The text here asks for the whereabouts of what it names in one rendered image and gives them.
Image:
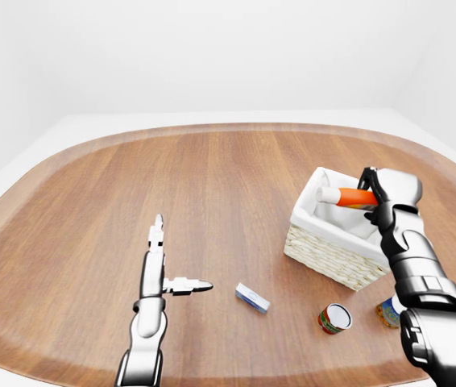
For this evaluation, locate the orange-red ketchup bottle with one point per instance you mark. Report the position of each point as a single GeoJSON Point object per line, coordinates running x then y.
{"type": "Point", "coordinates": [353, 196]}

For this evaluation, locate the white wicker basket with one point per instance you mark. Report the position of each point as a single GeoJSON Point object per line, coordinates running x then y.
{"type": "Point", "coordinates": [332, 242]}

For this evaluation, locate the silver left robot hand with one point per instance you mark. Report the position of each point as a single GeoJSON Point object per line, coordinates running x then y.
{"type": "Point", "coordinates": [153, 274]}

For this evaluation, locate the red green tin can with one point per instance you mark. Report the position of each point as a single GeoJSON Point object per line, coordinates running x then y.
{"type": "Point", "coordinates": [334, 318]}

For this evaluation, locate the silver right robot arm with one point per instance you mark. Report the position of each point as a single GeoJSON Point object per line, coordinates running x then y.
{"type": "Point", "coordinates": [425, 282]}

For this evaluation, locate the small blue white box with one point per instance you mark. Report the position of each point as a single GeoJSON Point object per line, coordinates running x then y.
{"type": "Point", "coordinates": [252, 297]}

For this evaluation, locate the yellow blue tin can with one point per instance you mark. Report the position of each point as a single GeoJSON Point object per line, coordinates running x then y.
{"type": "Point", "coordinates": [389, 314]}

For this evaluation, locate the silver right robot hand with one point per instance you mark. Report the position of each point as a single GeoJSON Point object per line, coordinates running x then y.
{"type": "Point", "coordinates": [397, 189]}

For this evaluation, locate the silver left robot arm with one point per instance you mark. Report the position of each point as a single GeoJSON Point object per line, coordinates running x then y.
{"type": "Point", "coordinates": [145, 334]}

